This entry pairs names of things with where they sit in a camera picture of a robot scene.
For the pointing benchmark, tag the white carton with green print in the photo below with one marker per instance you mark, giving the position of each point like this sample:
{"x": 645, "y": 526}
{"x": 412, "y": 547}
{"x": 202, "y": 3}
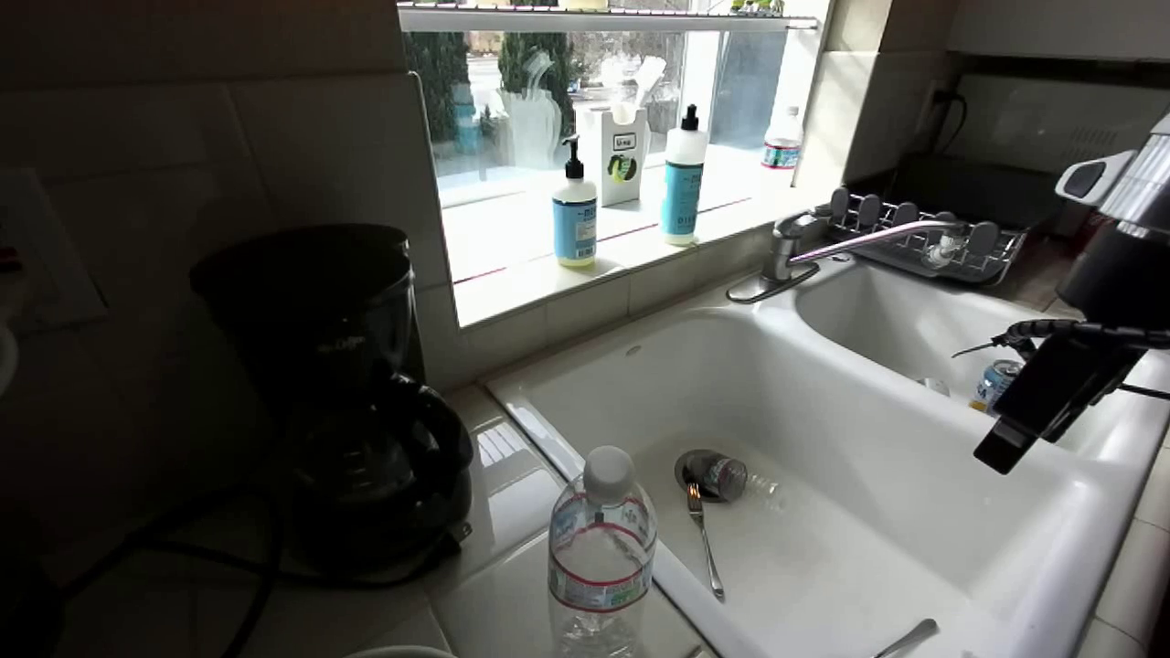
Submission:
{"x": 618, "y": 151}

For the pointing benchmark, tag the chrome sink faucet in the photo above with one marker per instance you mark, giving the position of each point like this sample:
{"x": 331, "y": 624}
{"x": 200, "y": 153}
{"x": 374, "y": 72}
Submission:
{"x": 792, "y": 251}

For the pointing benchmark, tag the white bowl rim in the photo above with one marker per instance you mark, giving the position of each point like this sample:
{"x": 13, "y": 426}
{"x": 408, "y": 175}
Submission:
{"x": 405, "y": 653}

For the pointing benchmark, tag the black drip coffee maker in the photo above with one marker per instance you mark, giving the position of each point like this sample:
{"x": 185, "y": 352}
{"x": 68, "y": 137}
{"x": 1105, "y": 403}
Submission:
{"x": 312, "y": 295}

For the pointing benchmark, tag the metal spoon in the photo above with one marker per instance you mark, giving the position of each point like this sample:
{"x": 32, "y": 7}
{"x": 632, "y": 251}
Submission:
{"x": 702, "y": 542}

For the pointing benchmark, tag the metal sink drain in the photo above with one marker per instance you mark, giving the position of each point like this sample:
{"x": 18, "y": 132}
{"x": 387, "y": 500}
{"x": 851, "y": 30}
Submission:
{"x": 713, "y": 472}

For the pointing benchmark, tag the black drying mat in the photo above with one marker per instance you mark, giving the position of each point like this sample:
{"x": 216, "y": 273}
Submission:
{"x": 972, "y": 184}

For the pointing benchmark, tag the white double basin sink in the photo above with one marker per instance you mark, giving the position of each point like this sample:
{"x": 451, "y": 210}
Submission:
{"x": 852, "y": 533}

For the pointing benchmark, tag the clear plastic water bottle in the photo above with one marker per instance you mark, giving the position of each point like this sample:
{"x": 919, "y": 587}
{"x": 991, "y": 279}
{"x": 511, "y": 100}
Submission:
{"x": 781, "y": 145}
{"x": 602, "y": 572}

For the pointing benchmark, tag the tall teal label soap bottle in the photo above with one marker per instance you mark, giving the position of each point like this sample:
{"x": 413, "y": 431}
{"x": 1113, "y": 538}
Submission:
{"x": 681, "y": 189}

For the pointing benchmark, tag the grey plastic drying rack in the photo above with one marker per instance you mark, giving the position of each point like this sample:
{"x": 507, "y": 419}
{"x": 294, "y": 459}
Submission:
{"x": 936, "y": 251}

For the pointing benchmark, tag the blue drink can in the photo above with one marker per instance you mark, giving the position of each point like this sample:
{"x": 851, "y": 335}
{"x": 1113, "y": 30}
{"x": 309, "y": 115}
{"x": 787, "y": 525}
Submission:
{"x": 997, "y": 386}

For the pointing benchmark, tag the white window frame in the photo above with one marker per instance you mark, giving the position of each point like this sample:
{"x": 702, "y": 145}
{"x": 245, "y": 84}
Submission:
{"x": 587, "y": 18}

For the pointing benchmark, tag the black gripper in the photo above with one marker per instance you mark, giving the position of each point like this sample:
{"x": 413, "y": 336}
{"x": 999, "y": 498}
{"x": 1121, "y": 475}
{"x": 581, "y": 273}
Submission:
{"x": 1121, "y": 276}

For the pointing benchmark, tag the small blue pump soap bottle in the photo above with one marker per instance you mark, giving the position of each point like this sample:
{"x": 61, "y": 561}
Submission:
{"x": 576, "y": 224}

